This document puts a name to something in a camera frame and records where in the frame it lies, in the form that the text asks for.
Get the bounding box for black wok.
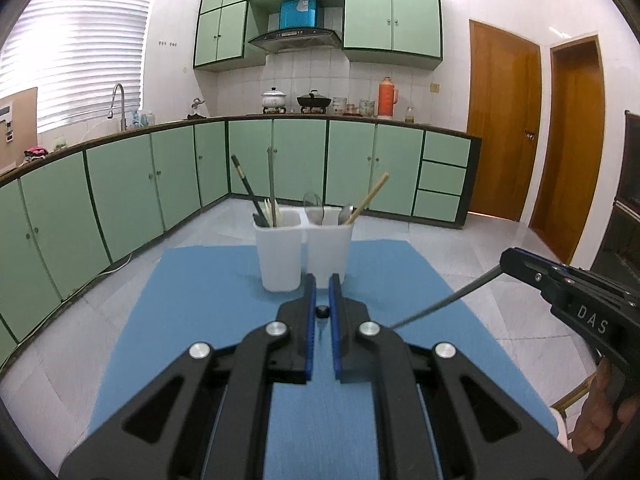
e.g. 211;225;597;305
297;90;332;114

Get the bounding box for wooden chopstick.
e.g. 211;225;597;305
345;172;390;226

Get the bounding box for green lower kitchen cabinets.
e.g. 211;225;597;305
1;116;480;356

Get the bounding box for cardboard box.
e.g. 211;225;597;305
0;87;38;174

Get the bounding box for kettle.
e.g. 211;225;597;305
186;98;205;120

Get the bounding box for blue table mat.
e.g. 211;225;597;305
91;240;556;479

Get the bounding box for green upper cabinets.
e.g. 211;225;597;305
193;0;442;70

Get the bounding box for wooden door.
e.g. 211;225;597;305
529;36;605;263
466;21;542;221

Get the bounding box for white cooking pot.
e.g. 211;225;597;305
262;87;286;114

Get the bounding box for kitchen faucet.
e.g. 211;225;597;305
106;82;129;132

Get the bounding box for white plastic fork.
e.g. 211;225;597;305
262;198;283;228

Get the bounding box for metal spoon in holder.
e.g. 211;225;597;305
337;204;356;226

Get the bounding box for grey chopstick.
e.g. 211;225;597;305
390;266;503;330
267;146;276;200

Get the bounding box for black range hood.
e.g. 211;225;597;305
250;27;343;53

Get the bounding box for white utensil holder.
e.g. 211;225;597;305
254;207;355;292

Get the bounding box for window blinds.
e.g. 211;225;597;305
1;0;151;133

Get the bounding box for orange thermos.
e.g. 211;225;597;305
378;77;399;119

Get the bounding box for person's right hand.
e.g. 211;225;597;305
570;358;639;455

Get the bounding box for black chopstick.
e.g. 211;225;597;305
231;154;270;228
316;306;331;320

